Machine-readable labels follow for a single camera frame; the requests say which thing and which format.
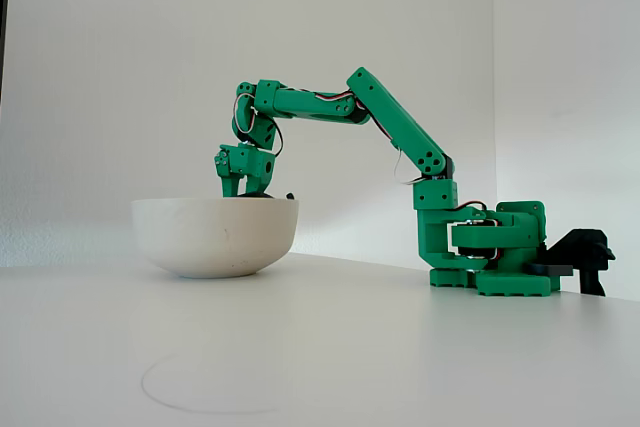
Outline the black cloth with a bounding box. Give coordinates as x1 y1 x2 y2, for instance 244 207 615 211
238 190 296 202

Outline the white round bowl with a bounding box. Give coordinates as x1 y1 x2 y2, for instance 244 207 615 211
131 197 300 280

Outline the black table clamp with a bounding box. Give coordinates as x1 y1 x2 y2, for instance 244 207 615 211
532 229 617 297

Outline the red white black wrist cable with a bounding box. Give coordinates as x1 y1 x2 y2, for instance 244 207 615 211
233 91 285 158

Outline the red white black elbow cable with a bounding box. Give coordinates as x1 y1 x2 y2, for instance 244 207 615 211
298 88 362 104

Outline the dark vertical frame strip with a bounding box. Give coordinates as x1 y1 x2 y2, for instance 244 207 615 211
0 0 14 113

